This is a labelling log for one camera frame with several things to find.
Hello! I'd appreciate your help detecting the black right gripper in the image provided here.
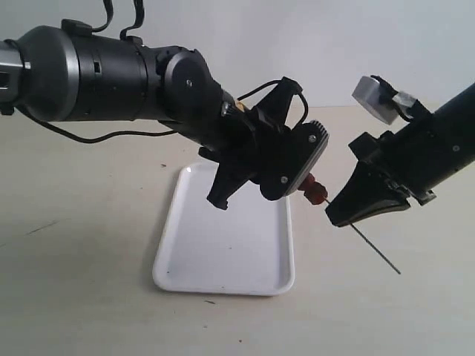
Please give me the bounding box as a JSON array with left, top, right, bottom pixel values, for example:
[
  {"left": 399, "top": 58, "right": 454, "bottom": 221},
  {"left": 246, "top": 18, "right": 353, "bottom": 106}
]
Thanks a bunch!
[{"left": 325, "top": 112, "right": 474, "bottom": 227}]

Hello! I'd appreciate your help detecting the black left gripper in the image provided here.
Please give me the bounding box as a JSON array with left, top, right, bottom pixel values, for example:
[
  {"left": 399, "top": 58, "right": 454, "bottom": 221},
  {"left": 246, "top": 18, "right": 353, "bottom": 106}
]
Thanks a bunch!
[{"left": 198, "top": 76, "right": 301, "bottom": 210}]

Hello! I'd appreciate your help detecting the thin metal skewer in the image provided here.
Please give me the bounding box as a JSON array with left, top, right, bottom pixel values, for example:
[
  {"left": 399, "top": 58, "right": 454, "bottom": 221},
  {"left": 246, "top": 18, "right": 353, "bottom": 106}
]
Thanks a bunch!
[{"left": 323, "top": 198, "right": 402, "bottom": 275}]

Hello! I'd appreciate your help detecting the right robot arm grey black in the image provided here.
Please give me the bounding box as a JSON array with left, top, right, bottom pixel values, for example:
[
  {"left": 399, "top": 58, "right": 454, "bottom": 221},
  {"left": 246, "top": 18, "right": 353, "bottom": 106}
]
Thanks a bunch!
[{"left": 326, "top": 86, "right": 474, "bottom": 227}]

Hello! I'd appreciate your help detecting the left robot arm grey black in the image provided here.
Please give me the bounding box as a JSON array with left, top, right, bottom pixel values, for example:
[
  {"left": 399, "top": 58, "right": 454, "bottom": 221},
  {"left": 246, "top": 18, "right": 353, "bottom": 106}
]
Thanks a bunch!
[{"left": 1, "top": 26, "right": 302, "bottom": 210}]

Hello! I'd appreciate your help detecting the white rectangular plastic tray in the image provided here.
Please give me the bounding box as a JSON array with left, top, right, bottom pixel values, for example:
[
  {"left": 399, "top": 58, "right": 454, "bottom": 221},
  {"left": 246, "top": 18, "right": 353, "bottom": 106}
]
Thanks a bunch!
[{"left": 151, "top": 162, "right": 295, "bottom": 297}]

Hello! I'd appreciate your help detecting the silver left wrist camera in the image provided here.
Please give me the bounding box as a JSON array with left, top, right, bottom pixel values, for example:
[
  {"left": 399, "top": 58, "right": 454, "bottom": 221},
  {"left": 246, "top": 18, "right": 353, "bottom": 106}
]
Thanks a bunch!
[{"left": 259, "top": 120, "right": 329, "bottom": 201}]

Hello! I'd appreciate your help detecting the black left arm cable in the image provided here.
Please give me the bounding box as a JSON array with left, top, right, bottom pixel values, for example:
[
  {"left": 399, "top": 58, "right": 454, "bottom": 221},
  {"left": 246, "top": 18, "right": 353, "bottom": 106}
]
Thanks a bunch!
[{"left": 0, "top": 0, "right": 309, "bottom": 145}]

